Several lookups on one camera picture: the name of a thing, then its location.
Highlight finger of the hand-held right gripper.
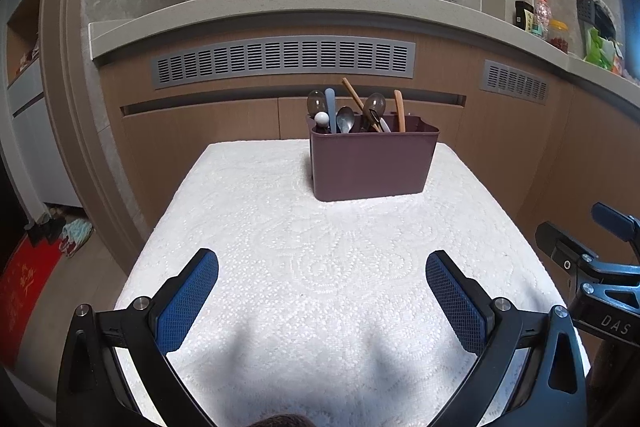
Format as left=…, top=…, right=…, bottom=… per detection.
left=534, top=220, right=640, bottom=294
left=590, top=201, right=640, bottom=244

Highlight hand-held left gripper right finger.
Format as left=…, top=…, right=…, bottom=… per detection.
left=425, top=249, right=589, bottom=427

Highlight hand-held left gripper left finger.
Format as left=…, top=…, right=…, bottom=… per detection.
left=56, top=248, right=221, bottom=427

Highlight brown plastic utensil holder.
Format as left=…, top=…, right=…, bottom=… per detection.
left=306, top=114, right=440, bottom=203

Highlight wooden spoon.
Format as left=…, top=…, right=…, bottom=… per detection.
left=393, top=89, right=406, bottom=133

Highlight metal spoon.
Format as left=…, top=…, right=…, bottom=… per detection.
left=335, top=105, right=356, bottom=134
left=364, top=92, right=386, bottom=120

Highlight light blue slippers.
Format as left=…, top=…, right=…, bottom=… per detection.
left=58, top=216, right=95, bottom=256

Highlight white textured table cloth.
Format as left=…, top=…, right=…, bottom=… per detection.
left=114, top=140, right=574, bottom=427

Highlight dark shoes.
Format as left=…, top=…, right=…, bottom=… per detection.
left=24, top=214, right=61, bottom=248

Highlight short grey vent grille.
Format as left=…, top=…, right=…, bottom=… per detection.
left=482, top=59, right=550, bottom=107

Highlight wooden kitchen cabinet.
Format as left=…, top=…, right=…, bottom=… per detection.
left=97, top=34, right=640, bottom=268

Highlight green plastic bag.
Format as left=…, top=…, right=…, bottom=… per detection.
left=582, top=26, right=626, bottom=70

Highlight jar with yellow lid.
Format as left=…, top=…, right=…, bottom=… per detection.
left=547, top=19, right=570, bottom=54

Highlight plastic bottle with orange cap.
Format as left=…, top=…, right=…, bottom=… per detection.
left=533, top=0, right=551, bottom=39

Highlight black packet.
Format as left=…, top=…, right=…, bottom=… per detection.
left=514, top=1, right=535, bottom=30

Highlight wooden chopstick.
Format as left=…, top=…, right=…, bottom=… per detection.
left=341, top=77, right=369, bottom=116

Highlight white side cabinet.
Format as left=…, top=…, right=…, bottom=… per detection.
left=6, top=0, right=87, bottom=208

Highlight long grey vent grille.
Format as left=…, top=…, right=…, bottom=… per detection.
left=152, top=39, right=417, bottom=90

